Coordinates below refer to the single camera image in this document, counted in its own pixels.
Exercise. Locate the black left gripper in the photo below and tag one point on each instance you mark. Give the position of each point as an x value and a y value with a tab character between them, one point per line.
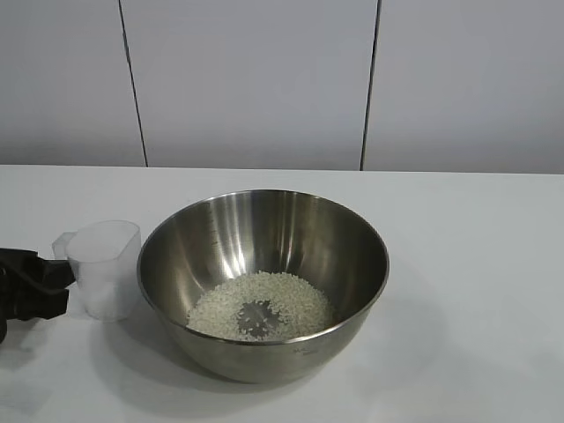
20	295

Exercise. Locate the clear plastic measuring cup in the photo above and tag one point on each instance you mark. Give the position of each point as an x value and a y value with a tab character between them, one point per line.
103	269

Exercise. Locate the stainless steel mixing bowl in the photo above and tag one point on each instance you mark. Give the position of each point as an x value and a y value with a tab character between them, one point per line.
264	247

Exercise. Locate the white rice grains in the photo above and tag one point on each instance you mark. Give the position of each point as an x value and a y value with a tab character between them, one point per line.
291	304

